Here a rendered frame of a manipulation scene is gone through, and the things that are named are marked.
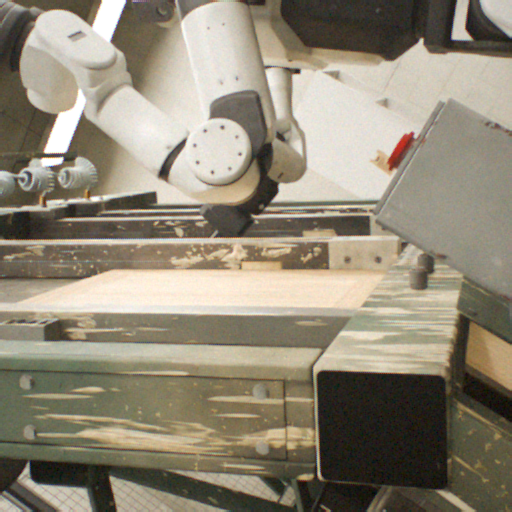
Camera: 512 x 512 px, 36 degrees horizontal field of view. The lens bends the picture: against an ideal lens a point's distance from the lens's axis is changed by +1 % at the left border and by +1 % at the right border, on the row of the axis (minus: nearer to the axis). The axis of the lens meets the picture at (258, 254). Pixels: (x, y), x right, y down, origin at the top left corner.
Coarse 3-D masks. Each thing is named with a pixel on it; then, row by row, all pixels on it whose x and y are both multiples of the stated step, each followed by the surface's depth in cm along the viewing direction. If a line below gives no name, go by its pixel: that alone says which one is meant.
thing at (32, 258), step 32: (0, 256) 164; (32, 256) 162; (64, 256) 160; (96, 256) 158; (128, 256) 156; (160, 256) 154; (192, 256) 152; (224, 256) 150; (256, 256) 148; (288, 256) 147; (320, 256) 145; (352, 256) 143; (384, 256) 141
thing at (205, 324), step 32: (0, 320) 109; (64, 320) 106; (96, 320) 104; (128, 320) 103; (160, 320) 102; (192, 320) 101; (224, 320) 99; (256, 320) 98; (288, 320) 97; (320, 320) 96
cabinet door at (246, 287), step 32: (64, 288) 137; (96, 288) 137; (128, 288) 136; (160, 288) 134; (192, 288) 133; (224, 288) 131; (256, 288) 130; (288, 288) 129; (320, 288) 127; (352, 288) 125
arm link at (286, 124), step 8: (280, 112) 165; (288, 112) 166; (280, 120) 165; (288, 120) 165; (296, 120) 167; (280, 128) 167; (288, 128) 168; (296, 128) 166; (288, 136) 168; (296, 136) 167; (304, 136) 168; (288, 144) 168; (296, 144) 167; (304, 144) 167; (304, 152) 166; (304, 160) 165; (304, 168) 165; (296, 176) 165
